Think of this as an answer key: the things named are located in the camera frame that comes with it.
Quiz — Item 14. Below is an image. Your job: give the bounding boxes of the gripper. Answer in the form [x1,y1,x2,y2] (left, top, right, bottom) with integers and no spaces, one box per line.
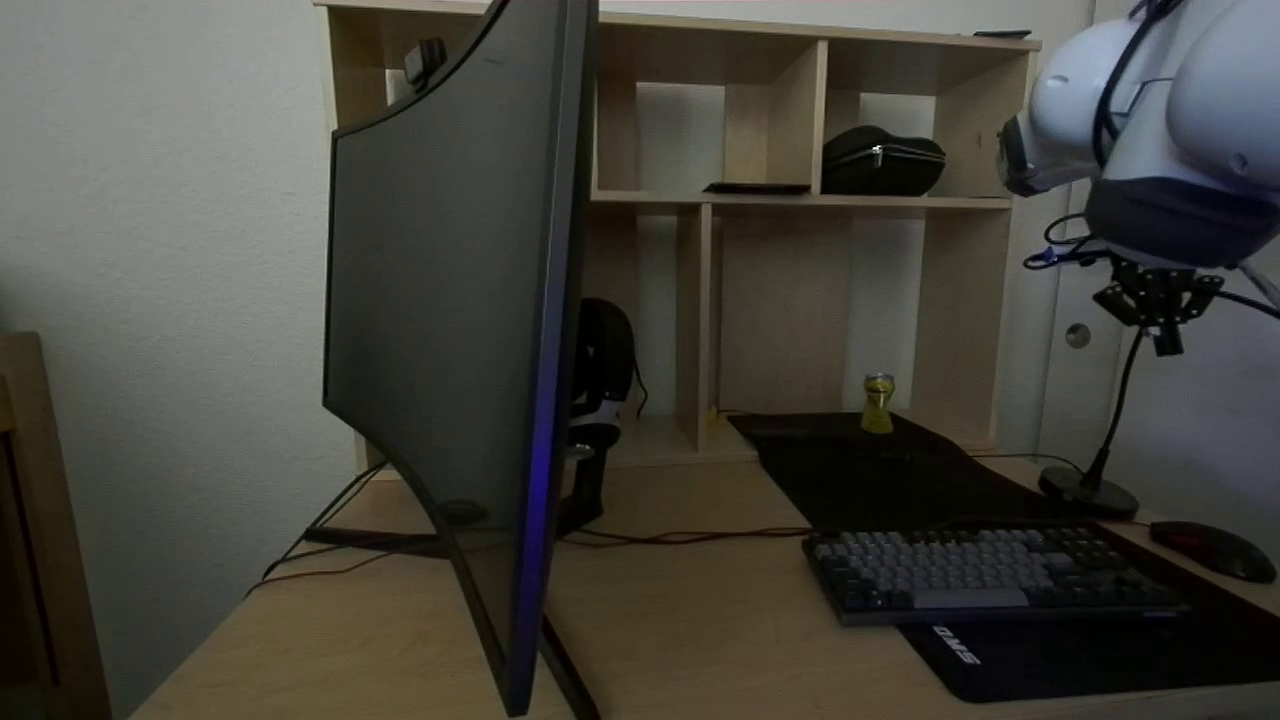
[1093,254,1227,357]

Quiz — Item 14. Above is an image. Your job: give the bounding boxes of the black gooseneck lamp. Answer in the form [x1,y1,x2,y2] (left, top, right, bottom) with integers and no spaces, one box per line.
[1037,325,1147,522]

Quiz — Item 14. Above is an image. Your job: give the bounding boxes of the black computer mouse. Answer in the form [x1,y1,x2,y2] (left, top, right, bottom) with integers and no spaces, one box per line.
[1149,519,1279,584]

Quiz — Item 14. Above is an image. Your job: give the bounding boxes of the black headphones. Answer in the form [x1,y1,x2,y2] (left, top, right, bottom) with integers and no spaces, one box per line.
[568,296,651,451]

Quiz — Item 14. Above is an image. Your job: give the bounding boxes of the black zippered case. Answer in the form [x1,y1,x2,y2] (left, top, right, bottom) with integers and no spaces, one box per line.
[821,124,947,197]

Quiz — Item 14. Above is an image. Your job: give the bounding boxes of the grey black keyboard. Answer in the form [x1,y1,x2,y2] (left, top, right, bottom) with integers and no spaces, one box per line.
[801,524,1192,628]

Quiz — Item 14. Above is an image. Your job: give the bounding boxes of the black desk mat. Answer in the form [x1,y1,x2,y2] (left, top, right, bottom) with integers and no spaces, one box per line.
[727,411,1280,704]

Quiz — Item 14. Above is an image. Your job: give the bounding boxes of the light wooden desk shelf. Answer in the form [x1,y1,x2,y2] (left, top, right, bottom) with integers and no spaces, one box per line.
[313,0,1043,473]

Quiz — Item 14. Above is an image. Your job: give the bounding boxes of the black headphone stand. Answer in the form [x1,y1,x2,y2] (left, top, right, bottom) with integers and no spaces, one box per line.
[556,440,613,543]

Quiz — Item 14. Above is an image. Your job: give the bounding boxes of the curved black monitor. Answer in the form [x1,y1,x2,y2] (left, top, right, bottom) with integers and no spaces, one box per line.
[304,0,603,720]

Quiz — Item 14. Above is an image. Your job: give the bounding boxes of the black webcam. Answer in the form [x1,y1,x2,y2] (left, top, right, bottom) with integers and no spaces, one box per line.
[403,37,449,87]

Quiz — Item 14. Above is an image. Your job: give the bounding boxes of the brown wooden furniture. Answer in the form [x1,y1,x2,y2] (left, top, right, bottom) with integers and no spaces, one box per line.
[0,332,113,720]

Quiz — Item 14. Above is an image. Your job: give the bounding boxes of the red cable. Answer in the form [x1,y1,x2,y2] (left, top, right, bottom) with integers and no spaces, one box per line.
[244,525,813,593]

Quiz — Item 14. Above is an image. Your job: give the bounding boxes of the black cable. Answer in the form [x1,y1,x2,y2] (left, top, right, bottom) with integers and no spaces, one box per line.
[260,463,389,583]

